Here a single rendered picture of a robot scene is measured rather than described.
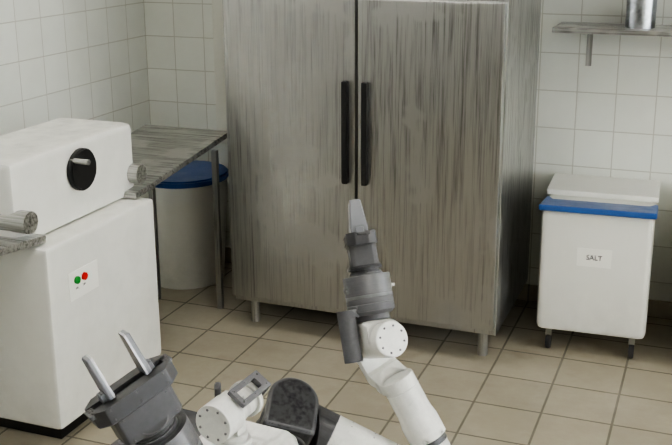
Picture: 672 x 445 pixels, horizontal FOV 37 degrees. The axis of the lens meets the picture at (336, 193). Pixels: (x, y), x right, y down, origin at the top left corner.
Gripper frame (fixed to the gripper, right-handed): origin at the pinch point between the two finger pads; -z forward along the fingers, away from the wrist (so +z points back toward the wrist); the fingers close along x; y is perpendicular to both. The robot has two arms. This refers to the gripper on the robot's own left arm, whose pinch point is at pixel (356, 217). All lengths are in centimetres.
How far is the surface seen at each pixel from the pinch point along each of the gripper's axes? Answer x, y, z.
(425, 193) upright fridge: -283, -53, -31
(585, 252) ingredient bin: -289, -124, 8
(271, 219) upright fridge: -320, 22, -34
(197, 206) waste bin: -384, 63, -54
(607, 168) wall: -335, -158, -35
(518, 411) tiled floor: -260, -74, 72
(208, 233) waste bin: -395, 60, -39
